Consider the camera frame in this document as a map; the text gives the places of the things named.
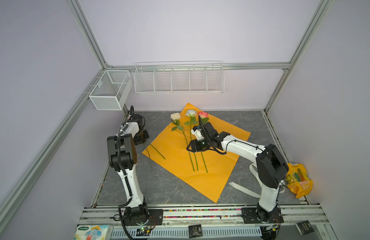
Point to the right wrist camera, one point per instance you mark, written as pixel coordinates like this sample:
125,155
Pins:
197,132

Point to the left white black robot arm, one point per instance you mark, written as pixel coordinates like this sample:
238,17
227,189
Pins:
123,157

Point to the small white wire basket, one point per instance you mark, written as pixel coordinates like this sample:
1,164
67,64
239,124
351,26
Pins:
111,90

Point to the red pink fake rose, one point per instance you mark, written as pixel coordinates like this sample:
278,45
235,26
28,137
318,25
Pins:
203,119

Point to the long white wire rack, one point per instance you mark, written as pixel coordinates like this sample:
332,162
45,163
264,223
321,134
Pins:
190,77

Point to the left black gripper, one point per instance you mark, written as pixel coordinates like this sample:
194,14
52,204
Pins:
146,137

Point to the black square card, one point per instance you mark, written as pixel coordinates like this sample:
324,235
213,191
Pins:
304,227
195,231

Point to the black square card middle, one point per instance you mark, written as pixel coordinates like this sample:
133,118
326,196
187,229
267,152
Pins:
195,231

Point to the white ribbon strip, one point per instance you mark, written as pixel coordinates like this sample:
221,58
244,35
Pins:
251,186

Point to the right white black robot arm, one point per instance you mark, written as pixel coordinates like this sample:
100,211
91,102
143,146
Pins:
268,165

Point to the yellow snack bag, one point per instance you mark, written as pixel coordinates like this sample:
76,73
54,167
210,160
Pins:
298,181

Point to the tissue pack with elephant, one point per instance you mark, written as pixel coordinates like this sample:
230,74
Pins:
93,232

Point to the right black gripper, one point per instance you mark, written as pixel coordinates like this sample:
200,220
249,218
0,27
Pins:
195,147

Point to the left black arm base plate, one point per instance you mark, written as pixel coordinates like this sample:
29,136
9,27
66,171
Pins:
139,217

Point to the white slotted cable duct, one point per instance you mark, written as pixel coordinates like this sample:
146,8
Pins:
207,233

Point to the orange wrapping paper sheet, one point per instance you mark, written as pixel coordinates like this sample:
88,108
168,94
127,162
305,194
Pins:
188,166

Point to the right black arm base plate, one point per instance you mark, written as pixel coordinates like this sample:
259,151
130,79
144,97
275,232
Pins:
254,215

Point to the black square card right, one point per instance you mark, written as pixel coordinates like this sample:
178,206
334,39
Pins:
304,227

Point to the cream fake rose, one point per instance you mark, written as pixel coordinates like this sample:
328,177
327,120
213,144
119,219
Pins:
175,119

